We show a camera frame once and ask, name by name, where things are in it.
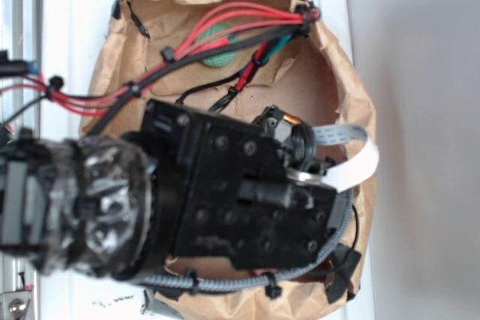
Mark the green rubber ball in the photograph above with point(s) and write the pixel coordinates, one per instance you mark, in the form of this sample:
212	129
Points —
224	59

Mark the black foil wrapped robot arm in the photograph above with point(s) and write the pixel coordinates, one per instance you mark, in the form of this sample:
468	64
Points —
90	205

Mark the silver corner bracket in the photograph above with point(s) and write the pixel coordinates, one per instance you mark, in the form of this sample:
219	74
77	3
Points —
15	305

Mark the aluminium frame rail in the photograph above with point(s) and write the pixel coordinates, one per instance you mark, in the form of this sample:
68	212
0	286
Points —
21	38

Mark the brown paper lined box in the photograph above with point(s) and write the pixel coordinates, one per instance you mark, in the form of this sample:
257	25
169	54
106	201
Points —
312	77

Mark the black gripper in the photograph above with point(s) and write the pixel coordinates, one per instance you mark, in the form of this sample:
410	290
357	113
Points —
225	189

